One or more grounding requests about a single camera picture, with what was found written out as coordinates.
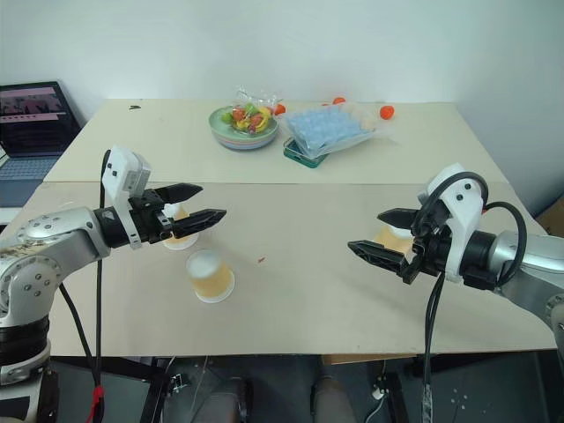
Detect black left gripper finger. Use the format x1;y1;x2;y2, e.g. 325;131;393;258
153;182;205;205
169;208;228;241

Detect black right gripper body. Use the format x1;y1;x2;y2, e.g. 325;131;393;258
398;204;456;286

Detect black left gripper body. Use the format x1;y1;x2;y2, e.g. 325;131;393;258
127;189;174;246

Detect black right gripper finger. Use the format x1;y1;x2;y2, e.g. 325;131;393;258
376;207;418;230
346;239;416;278

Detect green bowl of fruit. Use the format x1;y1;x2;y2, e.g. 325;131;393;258
208;105;281;152

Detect colourful toy fruit pile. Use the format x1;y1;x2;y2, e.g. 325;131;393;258
221;101;275;134

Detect white toy eggs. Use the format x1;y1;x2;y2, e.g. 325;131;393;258
343;101;381;132

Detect green flat box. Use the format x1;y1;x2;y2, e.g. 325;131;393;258
282;137;330;170

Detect blue egg tray in wrap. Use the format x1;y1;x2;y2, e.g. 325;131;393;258
280;104;400;160

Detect brown cardboard box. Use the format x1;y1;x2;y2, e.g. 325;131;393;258
534;205;564;241

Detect clear plastic bag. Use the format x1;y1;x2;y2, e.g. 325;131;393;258
234;85;284;116

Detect open laptop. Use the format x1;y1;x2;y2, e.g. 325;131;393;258
0;80;83;208

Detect black table leg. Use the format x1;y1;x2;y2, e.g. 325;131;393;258
143;356;178;423

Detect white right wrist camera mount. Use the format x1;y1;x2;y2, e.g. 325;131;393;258
417;162;488;284

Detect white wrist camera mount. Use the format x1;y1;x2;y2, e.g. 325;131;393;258
101;144;153;250
417;162;488;284

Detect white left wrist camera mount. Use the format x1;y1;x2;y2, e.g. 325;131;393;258
101;144;153;250

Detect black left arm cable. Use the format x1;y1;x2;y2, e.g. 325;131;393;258
59;149;112;423

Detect white plug with cord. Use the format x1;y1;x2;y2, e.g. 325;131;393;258
365;374;391;423

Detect red tape on cable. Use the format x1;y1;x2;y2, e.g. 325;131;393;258
87;384;108;419

